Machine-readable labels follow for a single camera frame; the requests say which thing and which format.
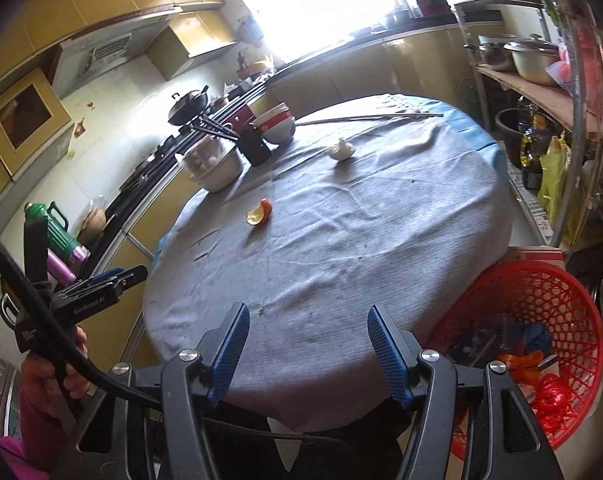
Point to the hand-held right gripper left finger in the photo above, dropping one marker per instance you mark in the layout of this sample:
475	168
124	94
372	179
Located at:
229	355

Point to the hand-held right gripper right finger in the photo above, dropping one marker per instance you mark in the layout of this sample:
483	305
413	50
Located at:
389	357

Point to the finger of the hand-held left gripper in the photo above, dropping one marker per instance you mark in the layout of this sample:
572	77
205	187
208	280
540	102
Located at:
131	276

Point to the red plastic bag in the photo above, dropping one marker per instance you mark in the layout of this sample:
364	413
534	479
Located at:
551	400

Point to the red plastic basket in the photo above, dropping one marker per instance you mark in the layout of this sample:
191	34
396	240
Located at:
556	290

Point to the person's left forearm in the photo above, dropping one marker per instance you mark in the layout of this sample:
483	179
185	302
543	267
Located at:
36	437

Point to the person's left hand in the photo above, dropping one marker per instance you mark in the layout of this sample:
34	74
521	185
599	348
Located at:
41	377

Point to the purple thermos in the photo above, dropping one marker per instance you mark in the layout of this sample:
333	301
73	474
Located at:
60	267

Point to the purple cup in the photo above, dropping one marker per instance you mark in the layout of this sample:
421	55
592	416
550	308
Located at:
80	256

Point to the brown clay pot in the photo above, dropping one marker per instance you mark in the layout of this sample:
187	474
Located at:
92	225

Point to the green thermos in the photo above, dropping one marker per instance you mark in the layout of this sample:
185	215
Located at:
61	232

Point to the round table with grey cloth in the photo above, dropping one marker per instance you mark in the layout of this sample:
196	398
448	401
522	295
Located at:
341	260

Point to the gas stove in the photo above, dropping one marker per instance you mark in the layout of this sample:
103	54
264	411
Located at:
151	160

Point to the plain white bowl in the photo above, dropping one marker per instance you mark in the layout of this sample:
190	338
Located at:
219	184

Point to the orange peel scraps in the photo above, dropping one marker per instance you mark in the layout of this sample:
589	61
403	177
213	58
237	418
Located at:
524	360

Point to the metal bowl with food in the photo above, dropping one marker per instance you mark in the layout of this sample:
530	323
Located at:
216	162

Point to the orange peel piece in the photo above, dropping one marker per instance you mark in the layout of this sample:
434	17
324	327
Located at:
259	213

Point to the blue wrapper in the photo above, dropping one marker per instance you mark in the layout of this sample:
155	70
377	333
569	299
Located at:
531	339

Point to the black wok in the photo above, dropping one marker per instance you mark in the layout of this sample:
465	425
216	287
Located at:
186	107

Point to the black chopstick holder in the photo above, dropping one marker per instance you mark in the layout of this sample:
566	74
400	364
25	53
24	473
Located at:
254	147

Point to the stacked red rimmed bowls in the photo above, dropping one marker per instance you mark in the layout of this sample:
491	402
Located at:
276	122

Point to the garlic bulb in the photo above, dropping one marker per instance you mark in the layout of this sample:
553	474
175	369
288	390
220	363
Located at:
341	150

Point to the range hood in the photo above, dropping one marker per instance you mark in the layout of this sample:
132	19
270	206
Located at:
101	55

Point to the yellow hanging cabinet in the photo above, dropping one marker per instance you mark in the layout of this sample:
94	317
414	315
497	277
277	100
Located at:
186	45

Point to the long thin stick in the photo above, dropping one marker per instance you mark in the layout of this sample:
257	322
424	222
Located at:
371	118

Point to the yellow plastic bag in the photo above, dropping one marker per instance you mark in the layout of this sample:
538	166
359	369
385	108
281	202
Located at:
556	185

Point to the blue table cover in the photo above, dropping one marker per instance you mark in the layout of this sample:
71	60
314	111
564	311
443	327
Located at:
474	127

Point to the black bucket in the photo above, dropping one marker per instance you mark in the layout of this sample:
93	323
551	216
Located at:
506	135

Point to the cooking oil bottle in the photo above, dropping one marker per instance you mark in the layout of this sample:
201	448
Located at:
534	150

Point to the metal storage rack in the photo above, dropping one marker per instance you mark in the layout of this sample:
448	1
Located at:
531	95

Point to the window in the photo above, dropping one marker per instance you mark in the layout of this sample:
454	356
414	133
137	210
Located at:
311	0

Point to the steel pot with lid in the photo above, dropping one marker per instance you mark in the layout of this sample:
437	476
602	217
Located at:
531	60

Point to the red bag on rack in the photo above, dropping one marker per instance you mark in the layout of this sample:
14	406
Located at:
579	67

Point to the small wall fan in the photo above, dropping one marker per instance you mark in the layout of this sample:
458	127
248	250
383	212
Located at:
250	29

